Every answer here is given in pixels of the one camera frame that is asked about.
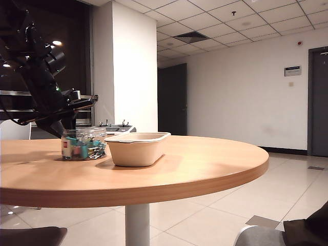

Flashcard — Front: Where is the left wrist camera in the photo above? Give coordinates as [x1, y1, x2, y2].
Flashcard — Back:
[63, 89, 83, 104]

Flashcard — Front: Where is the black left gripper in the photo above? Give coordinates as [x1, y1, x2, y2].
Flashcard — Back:
[33, 98, 96, 139]

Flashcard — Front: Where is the clear plastic clip jar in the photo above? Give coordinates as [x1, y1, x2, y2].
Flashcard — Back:
[61, 128, 108, 161]

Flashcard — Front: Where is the dark brown seat cushion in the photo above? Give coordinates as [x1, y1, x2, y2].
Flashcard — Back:
[0, 226, 69, 246]

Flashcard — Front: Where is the white blue wall sign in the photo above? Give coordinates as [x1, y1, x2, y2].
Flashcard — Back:
[283, 66, 301, 77]

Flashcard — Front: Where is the teal binder clip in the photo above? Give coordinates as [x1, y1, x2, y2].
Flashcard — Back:
[67, 137, 89, 159]
[88, 140, 107, 155]

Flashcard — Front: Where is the white table pedestal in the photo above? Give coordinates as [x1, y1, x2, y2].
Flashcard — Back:
[125, 203, 151, 246]

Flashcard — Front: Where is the square ceiling air vent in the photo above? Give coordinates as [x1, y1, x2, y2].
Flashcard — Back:
[172, 31, 211, 45]

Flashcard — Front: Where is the white grey remote controller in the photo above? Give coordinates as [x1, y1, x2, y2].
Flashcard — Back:
[98, 119, 139, 137]

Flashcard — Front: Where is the white plastic chair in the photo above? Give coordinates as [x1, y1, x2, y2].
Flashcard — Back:
[0, 119, 32, 140]

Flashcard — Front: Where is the beige rectangular paper bowl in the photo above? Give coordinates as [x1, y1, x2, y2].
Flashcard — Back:
[104, 132, 172, 168]

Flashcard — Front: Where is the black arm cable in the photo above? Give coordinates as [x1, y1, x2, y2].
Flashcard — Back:
[0, 101, 37, 126]

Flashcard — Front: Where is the grey rounded chair back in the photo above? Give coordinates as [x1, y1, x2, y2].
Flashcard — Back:
[234, 225, 288, 246]

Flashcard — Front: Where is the dark double door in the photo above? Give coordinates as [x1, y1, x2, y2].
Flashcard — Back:
[157, 63, 188, 136]

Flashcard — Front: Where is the grey floor hatch plate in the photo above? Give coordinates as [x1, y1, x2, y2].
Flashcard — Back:
[247, 215, 281, 230]

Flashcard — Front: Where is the grey door with frame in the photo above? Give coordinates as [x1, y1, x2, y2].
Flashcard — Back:
[307, 46, 328, 157]

